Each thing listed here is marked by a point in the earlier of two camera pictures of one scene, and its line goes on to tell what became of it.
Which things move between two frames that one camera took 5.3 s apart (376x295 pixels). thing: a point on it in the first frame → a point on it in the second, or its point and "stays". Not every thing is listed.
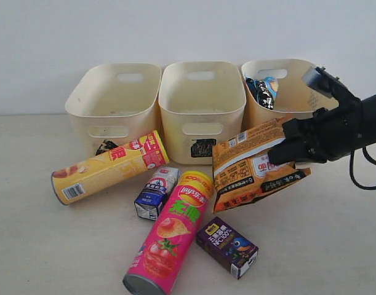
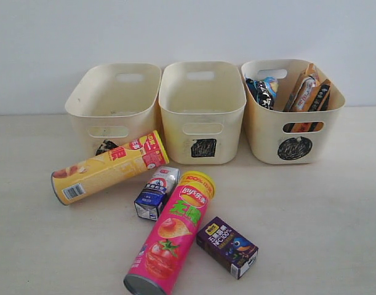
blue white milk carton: (161, 183) stays
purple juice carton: (230, 247) stays
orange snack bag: (242, 169) → (308, 93)
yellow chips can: (132, 158) stays
